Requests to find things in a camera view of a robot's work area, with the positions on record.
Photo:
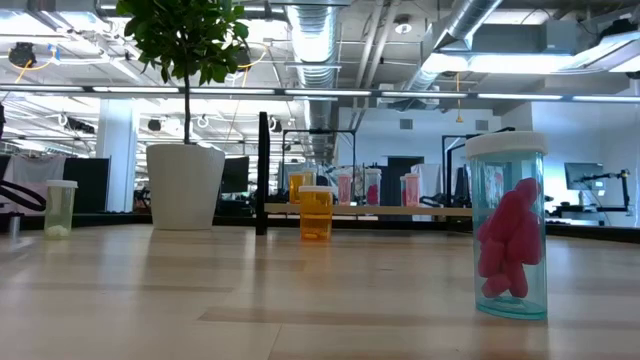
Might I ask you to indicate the green leafy plant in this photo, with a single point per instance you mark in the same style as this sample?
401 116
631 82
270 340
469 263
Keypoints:
185 30

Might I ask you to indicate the silver ventilation duct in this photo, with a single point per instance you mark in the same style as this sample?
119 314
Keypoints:
315 40
470 20

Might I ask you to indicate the black round ceiling speaker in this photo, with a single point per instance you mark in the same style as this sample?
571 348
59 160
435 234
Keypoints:
154 125

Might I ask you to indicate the grey wall vent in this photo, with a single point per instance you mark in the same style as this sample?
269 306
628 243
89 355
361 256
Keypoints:
481 124
406 124

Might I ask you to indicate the grey metal post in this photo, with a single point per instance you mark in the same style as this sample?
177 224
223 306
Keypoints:
14 225

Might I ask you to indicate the black partition panel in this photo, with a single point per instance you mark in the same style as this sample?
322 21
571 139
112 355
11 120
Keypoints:
92 185

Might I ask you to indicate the large orange pill bottle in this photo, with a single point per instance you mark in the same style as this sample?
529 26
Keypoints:
296 192
316 215

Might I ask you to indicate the pale yellow pill bottle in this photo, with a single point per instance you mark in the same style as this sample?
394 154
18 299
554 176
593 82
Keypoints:
60 210
310 177

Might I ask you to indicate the teal bottle with pink pills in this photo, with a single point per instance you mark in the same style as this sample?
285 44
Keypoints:
402 192
372 197
507 240

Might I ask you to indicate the black aluminium crossbar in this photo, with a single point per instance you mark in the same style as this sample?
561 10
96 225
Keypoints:
240 221

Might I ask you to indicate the black office monitor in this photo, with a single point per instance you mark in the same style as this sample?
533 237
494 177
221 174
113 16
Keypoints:
584 176
235 175

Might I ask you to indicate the long ceiling light strip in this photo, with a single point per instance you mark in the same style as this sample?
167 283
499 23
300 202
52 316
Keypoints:
135 90

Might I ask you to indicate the white building pillar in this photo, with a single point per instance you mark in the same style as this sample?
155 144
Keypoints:
117 160

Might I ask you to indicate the white plant pot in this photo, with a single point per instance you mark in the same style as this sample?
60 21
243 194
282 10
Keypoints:
185 190

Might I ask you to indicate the wooden shelf black metal legs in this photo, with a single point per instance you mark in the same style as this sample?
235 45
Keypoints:
262 175

